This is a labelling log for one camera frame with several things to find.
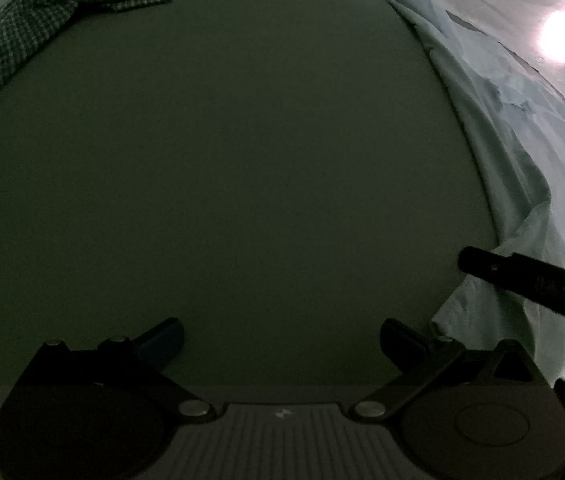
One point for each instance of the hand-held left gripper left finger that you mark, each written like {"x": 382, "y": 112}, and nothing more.
{"x": 162, "y": 341}

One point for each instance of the grey mat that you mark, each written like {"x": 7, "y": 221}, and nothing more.
{"x": 212, "y": 185}

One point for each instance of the checked shirt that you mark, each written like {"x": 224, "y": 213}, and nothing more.
{"x": 7, "y": 40}

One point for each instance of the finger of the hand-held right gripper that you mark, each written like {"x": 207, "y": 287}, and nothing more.
{"x": 537, "y": 285}

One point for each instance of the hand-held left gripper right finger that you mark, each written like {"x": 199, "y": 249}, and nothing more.
{"x": 400, "y": 336}

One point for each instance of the light blue cloth garment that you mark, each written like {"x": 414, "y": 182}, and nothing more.
{"x": 502, "y": 160}

